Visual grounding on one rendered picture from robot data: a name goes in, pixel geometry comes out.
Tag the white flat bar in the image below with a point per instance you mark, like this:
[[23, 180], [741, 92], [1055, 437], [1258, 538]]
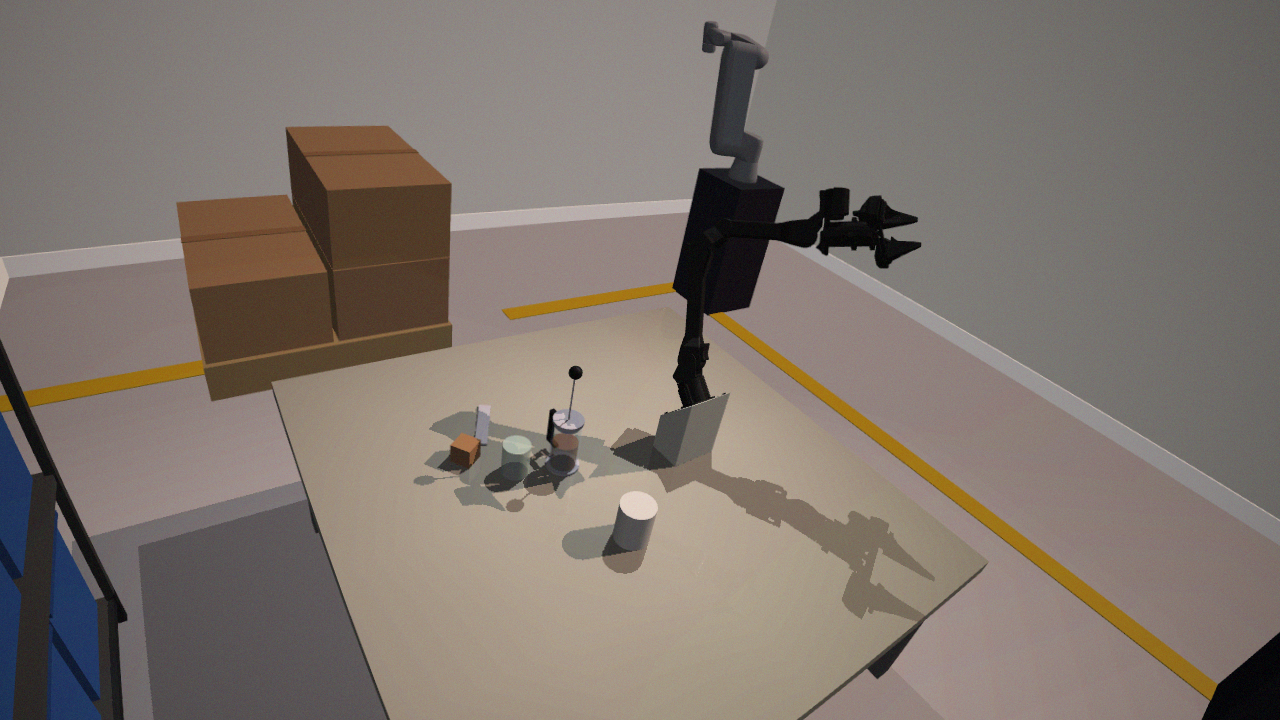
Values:
[[483, 423]]

